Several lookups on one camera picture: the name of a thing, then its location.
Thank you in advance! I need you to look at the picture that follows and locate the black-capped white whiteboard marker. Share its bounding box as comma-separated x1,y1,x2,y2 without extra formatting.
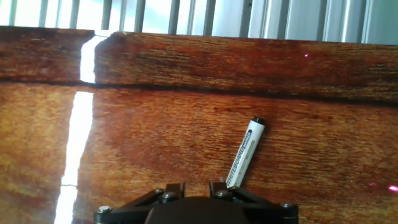
225,116,267,189

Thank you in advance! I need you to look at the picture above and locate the brown wooden board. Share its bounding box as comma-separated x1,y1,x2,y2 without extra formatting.
0,26,398,224

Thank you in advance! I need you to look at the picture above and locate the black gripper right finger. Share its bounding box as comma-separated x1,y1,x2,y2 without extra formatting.
208,181,299,224

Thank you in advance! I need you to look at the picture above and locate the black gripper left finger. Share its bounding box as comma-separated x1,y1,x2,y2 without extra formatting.
93,182,187,224

